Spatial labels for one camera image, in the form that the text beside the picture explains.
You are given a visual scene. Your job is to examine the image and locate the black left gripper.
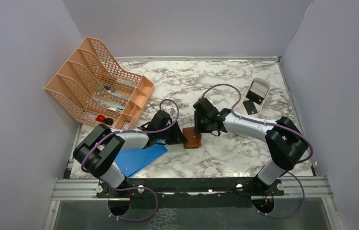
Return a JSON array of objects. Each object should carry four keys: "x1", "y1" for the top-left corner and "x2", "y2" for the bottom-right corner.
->
[{"x1": 157, "y1": 120, "x2": 188, "y2": 145}]

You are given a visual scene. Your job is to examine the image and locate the brown leather card holder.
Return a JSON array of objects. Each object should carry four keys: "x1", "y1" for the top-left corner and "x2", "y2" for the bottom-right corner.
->
[{"x1": 182, "y1": 127, "x2": 202, "y2": 149}]

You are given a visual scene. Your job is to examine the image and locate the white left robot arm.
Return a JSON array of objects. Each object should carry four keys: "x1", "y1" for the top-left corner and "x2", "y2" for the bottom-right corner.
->
[{"x1": 73, "y1": 110, "x2": 187, "y2": 197}]

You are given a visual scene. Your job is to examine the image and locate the black card lying in tray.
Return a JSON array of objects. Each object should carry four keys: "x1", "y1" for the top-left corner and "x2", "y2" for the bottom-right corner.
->
[{"x1": 243, "y1": 100, "x2": 258, "y2": 115}]

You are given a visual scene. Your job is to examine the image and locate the blue plastic board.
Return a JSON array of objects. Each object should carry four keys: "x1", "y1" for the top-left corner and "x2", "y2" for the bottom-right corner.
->
[{"x1": 114, "y1": 142, "x2": 168, "y2": 177}]

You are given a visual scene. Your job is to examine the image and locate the cream oval plastic tray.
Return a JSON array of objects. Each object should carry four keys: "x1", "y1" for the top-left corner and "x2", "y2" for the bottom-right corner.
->
[{"x1": 236, "y1": 78, "x2": 271, "y2": 141}]

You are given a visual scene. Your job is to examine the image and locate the black round item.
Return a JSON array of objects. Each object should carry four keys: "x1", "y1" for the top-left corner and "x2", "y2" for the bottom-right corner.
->
[{"x1": 103, "y1": 118, "x2": 114, "y2": 126}]

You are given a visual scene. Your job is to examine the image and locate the red round item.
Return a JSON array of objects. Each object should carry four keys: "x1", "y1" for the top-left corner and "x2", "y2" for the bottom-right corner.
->
[{"x1": 95, "y1": 115, "x2": 105, "y2": 123}]

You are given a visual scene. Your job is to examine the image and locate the peach plastic file organizer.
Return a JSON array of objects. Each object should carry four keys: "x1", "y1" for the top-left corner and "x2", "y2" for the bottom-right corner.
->
[{"x1": 44, "y1": 37, "x2": 155, "y2": 129}]

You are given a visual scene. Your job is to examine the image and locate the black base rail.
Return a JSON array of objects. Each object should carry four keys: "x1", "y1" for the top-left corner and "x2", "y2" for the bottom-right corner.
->
[{"x1": 96, "y1": 177, "x2": 284, "y2": 209}]

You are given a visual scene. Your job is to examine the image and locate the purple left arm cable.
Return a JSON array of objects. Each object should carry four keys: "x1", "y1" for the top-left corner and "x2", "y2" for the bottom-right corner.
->
[{"x1": 80, "y1": 99, "x2": 180, "y2": 223}]

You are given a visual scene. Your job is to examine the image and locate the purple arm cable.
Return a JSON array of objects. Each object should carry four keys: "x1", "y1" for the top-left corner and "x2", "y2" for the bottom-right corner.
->
[
  {"x1": 200, "y1": 83, "x2": 314, "y2": 219},
  {"x1": 80, "y1": 99, "x2": 180, "y2": 223}
]

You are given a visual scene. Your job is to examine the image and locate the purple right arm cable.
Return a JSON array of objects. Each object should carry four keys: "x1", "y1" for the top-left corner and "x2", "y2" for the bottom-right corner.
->
[{"x1": 200, "y1": 83, "x2": 314, "y2": 219}]

